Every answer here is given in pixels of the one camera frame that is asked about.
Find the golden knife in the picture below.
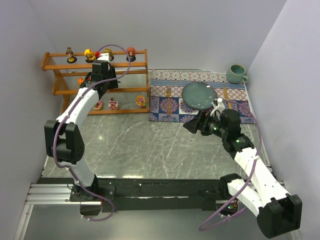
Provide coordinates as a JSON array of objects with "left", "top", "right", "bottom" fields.
[{"left": 223, "top": 85, "right": 232, "bottom": 109}]

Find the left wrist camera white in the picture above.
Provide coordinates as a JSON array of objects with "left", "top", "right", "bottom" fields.
[{"left": 95, "top": 52, "right": 113, "bottom": 63}]

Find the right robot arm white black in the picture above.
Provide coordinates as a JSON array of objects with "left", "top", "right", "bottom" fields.
[{"left": 183, "top": 109, "right": 303, "bottom": 239}]

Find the teal ceramic plate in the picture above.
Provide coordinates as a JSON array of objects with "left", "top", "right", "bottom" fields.
[{"left": 182, "top": 82, "right": 218, "bottom": 110}]

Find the black mounting base rail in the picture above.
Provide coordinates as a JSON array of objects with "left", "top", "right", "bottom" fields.
[{"left": 38, "top": 177, "right": 231, "bottom": 217}]

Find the red hair doll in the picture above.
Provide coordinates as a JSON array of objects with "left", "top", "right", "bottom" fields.
[{"left": 126, "top": 47, "right": 136, "bottom": 62}]

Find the strawberry cake slice toy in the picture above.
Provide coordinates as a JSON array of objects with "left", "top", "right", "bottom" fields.
[{"left": 108, "top": 97, "right": 119, "bottom": 110}]

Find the aluminium frame rail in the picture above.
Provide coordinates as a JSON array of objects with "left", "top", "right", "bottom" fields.
[{"left": 13, "top": 181, "right": 76, "bottom": 240}]

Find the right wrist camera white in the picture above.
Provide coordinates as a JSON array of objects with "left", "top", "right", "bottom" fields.
[{"left": 210, "top": 98, "right": 225, "bottom": 117}]

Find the orange fox toy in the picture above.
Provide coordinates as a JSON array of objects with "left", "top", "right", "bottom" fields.
[{"left": 77, "top": 77, "right": 84, "bottom": 87}]

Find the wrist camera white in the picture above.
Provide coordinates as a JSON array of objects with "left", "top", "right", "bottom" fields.
[
  {"left": 210, "top": 98, "right": 225, "bottom": 117},
  {"left": 95, "top": 52, "right": 113, "bottom": 63}
]

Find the patterned blue pink placemat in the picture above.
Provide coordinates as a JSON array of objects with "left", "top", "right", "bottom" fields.
[{"left": 148, "top": 70, "right": 255, "bottom": 124}]

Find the yellow hair doll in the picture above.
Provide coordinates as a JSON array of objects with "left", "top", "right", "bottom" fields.
[{"left": 84, "top": 48, "right": 96, "bottom": 63}]

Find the orange wooden two-tier shelf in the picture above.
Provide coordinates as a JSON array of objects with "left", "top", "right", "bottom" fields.
[{"left": 40, "top": 49, "right": 150, "bottom": 115}]

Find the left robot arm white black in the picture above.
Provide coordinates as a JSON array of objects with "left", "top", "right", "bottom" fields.
[{"left": 44, "top": 60, "right": 118, "bottom": 188}]

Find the teal ceramic mug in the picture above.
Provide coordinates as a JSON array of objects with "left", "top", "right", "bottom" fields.
[{"left": 226, "top": 64, "right": 249, "bottom": 84}]

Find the pink bear strawberry toy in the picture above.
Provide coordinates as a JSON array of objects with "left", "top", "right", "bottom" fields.
[{"left": 93, "top": 100, "right": 103, "bottom": 111}]

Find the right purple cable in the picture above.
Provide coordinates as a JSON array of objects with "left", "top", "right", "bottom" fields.
[{"left": 198, "top": 99, "right": 263, "bottom": 231}]

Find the brown bun hair doll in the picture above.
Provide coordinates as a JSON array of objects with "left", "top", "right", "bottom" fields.
[{"left": 65, "top": 47, "right": 78, "bottom": 64}]

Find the golden fork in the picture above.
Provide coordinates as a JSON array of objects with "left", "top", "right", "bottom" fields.
[{"left": 166, "top": 86, "right": 172, "bottom": 116}]

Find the pink bear flower toy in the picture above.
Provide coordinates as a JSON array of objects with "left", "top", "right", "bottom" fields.
[{"left": 135, "top": 95, "right": 147, "bottom": 109}]

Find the blonde hair pink doll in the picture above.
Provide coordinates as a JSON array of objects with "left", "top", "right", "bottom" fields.
[{"left": 103, "top": 48, "right": 114, "bottom": 61}]

